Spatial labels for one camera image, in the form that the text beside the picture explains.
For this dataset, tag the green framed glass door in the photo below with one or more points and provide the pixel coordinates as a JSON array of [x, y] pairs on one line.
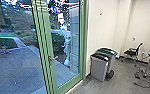
[[42, 43]]

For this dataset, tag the white garden statue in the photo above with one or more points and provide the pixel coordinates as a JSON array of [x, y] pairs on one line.
[[68, 46]]

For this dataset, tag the black swivel chair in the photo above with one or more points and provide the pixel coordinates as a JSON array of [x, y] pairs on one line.
[[134, 51]]

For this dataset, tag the white wall switch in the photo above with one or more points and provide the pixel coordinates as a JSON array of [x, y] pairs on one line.
[[100, 12]]

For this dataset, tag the white wall outlet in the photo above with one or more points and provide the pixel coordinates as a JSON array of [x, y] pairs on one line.
[[133, 38]]

